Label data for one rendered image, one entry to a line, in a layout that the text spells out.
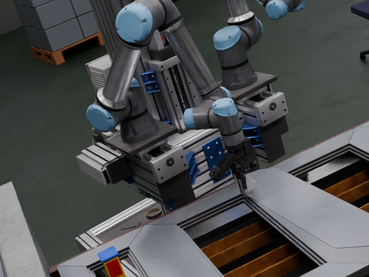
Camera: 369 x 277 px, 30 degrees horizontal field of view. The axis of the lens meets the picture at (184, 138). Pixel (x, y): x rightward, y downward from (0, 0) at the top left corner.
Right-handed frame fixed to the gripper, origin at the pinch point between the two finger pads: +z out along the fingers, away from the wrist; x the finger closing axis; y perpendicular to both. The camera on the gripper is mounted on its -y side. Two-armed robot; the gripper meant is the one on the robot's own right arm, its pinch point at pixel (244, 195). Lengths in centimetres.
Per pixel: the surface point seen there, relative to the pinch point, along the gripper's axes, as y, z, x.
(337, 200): 20.8, 0.6, -27.5
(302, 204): 11.9, 0.7, -20.3
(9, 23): 3, 73, 996
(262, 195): 5.0, 0.7, -4.7
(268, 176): 12.7, 0.6, 5.9
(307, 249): 0.6, 1.8, -42.2
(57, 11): 43, 25, 647
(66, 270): -65, 1, 6
